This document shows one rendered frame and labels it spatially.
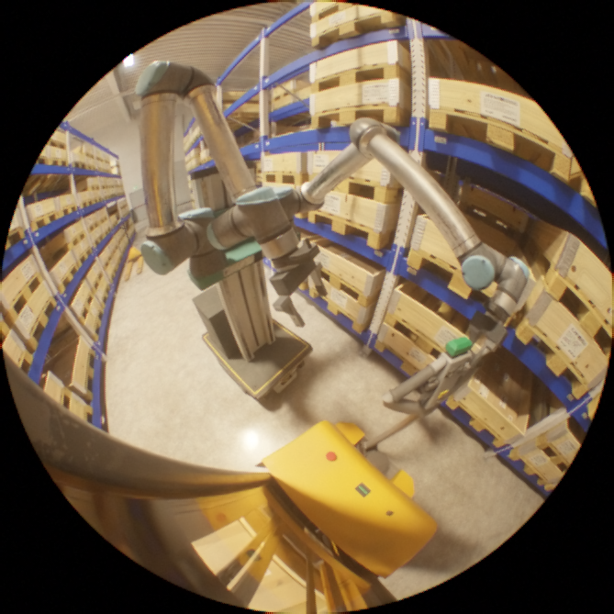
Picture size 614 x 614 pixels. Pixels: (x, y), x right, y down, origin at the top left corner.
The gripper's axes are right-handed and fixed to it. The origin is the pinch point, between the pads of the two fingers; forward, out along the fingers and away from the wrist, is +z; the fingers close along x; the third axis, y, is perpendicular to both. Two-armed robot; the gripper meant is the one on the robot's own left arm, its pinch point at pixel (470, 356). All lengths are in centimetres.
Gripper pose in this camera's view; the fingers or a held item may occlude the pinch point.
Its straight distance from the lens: 68.9
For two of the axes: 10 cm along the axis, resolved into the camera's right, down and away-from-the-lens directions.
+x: -1.5, -4.3, 8.9
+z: -4.5, 8.3, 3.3
